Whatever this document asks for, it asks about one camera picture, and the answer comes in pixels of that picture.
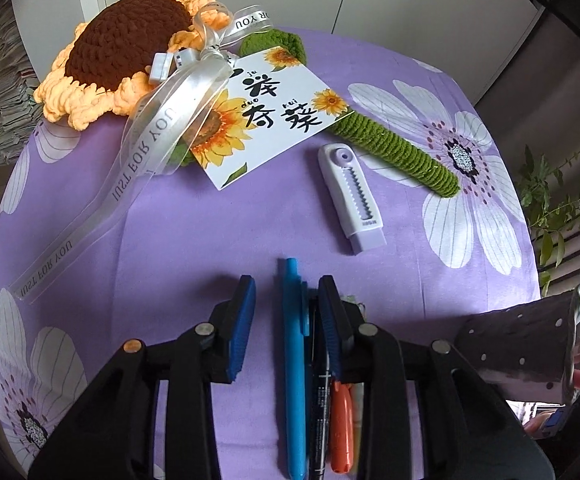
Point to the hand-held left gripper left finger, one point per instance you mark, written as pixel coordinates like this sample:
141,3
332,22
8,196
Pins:
242,330

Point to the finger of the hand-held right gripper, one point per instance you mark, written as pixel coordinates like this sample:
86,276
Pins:
555,422

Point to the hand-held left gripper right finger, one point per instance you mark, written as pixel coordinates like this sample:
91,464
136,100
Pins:
331,330

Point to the blue pen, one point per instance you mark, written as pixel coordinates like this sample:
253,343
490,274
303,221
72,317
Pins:
294,370

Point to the black marker pen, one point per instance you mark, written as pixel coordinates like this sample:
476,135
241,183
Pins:
320,410

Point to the grey white dotted pen holder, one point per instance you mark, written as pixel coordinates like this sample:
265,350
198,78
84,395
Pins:
520,347

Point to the orange pen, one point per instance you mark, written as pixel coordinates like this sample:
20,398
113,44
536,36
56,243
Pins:
342,425

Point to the white lavender utility knife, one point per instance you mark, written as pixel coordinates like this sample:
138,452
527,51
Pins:
352,195

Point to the pale yellow pen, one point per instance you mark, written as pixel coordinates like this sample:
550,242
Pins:
358,415

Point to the purple floral tablecloth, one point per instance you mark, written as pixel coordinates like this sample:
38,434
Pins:
170,240

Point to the green potted plant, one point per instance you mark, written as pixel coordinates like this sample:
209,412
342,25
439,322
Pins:
547,250

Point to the white printed ribbon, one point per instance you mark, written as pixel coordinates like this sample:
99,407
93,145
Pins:
135,160

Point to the sunflower print card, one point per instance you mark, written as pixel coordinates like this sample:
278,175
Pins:
270,115

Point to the crochet sunflower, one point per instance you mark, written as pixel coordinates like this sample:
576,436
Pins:
120,40

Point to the pinkish grey curtain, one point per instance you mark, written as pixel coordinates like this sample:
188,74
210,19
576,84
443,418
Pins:
545,85

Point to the small white switch box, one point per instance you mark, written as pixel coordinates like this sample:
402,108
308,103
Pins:
162,66

